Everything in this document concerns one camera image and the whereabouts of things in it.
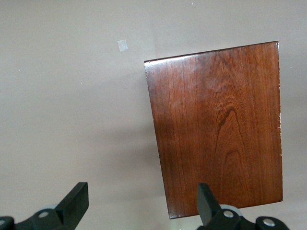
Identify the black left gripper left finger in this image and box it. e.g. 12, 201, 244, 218
13, 182, 90, 230

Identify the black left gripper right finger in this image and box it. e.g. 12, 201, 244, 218
196, 183, 255, 230

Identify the dark brown wooden cabinet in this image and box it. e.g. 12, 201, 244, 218
143, 41, 283, 220

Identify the small grey tape patch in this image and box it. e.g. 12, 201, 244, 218
117, 39, 129, 52

